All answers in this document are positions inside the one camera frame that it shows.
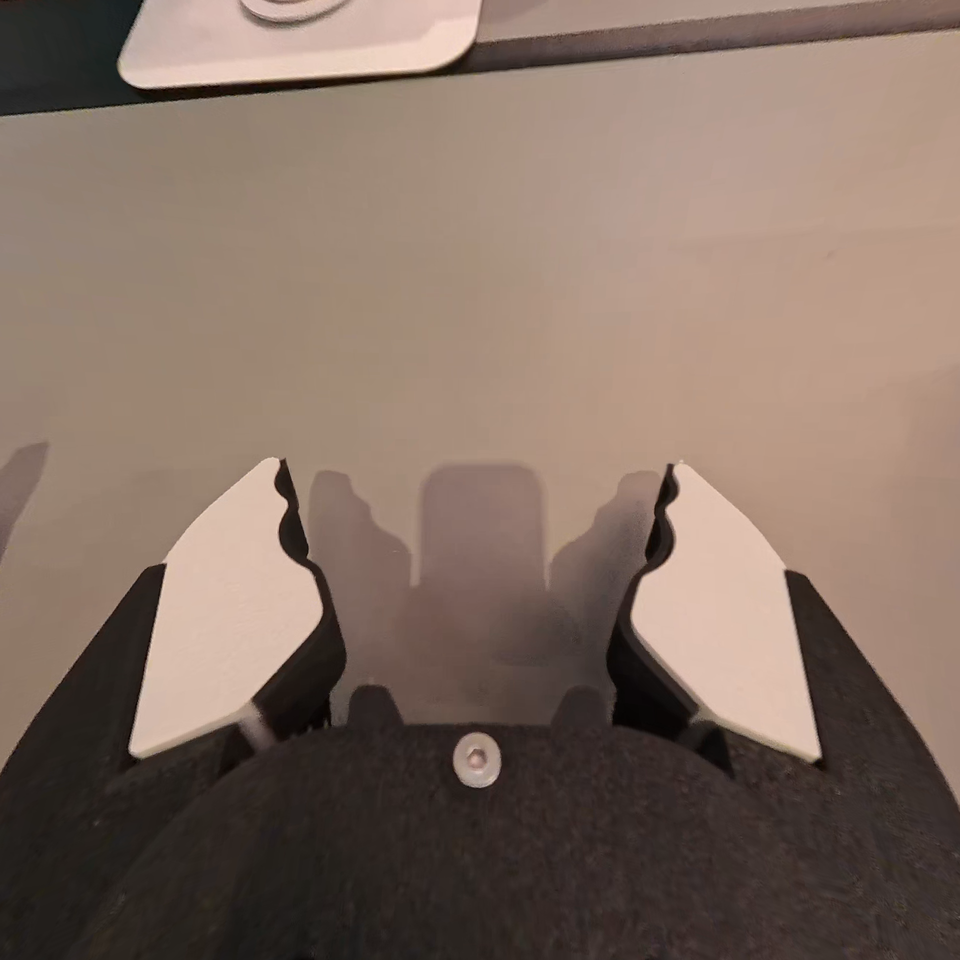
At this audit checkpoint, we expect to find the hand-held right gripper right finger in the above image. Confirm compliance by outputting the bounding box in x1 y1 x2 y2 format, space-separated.
609 459 824 768

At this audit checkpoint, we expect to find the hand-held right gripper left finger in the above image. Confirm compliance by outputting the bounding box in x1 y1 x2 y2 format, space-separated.
127 456 348 759

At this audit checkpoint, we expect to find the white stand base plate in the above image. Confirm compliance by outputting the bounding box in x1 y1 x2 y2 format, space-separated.
116 0 483 91

